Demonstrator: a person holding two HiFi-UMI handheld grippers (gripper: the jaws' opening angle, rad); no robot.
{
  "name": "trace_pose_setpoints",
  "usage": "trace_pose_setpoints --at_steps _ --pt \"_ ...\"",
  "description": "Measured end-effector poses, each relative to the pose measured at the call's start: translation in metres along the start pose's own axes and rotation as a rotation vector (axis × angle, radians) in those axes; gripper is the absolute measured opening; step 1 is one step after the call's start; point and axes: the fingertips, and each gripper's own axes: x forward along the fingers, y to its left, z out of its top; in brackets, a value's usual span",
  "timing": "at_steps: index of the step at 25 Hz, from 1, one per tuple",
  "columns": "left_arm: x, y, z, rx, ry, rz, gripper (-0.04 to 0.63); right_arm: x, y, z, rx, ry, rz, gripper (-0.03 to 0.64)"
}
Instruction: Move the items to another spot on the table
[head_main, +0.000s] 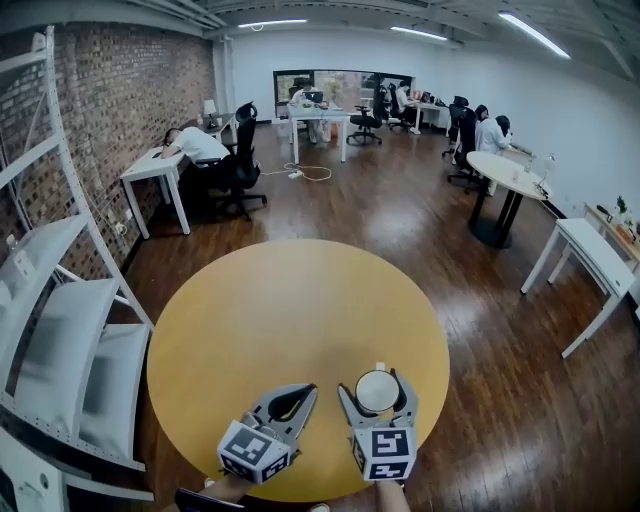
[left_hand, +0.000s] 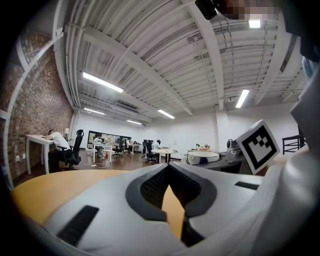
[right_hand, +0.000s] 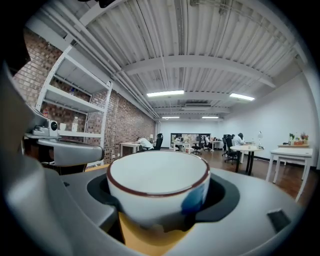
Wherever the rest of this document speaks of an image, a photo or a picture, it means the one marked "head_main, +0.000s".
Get white appliance box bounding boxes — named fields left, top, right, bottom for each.
left=0, top=439, right=66, bottom=512

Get ceiling light panel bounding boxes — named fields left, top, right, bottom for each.
left=498, top=11, right=572, bottom=61
left=237, top=18, right=309, bottom=29
left=389, top=25, right=449, bottom=42

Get person's right forearm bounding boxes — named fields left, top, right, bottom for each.
left=374, top=479, right=407, bottom=512

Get white metal shelving rack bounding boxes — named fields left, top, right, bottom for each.
left=0, top=24, right=156, bottom=504

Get round white table black legs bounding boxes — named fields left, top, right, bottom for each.
left=465, top=150, right=554, bottom=250

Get wooden sideboard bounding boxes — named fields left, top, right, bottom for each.
left=582, top=202, right=640, bottom=274

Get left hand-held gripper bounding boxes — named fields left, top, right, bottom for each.
left=216, top=383, right=319, bottom=485

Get white cup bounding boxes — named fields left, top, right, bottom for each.
left=353, top=360, right=401, bottom=416

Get dark top desk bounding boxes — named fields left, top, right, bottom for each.
left=197, top=112, right=239, bottom=146

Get black flat device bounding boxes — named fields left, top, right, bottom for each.
left=174, top=487, right=241, bottom=512

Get white power cable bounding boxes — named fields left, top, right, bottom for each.
left=259, top=162, right=333, bottom=183

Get white desk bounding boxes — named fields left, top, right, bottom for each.
left=409, top=99, right=451, bottom=137
left=119, top=147, right=194, bottom=240
left=287, top=104, right=351, bottom=165

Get clear plastic water bottle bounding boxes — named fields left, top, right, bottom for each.
left=4, top=233, right=36, bottom=281

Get black office chair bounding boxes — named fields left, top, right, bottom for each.
left=387, top=82, right=412, bottom=132
left=442, top=94, right=476, bottom=161
left=347, top=87, right=385, bottom=147
left=447, top=107, right=490, bottom=195
left=197, top=102, right=269, bottom=221

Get person's left forearm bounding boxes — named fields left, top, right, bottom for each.
left=202, top=473, right=251, bottom=506

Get round yellow wooden table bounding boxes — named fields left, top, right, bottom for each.
left=146, top=238, right=451, bottom=504

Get dark framed window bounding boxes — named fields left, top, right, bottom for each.
left=273, top=69, right=416, bottom=121

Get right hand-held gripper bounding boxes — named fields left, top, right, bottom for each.
left=337, top=369, right=419, bottom=482

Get white rectangular table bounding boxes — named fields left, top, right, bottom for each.
left=519, top=217, right=637, bottom=360

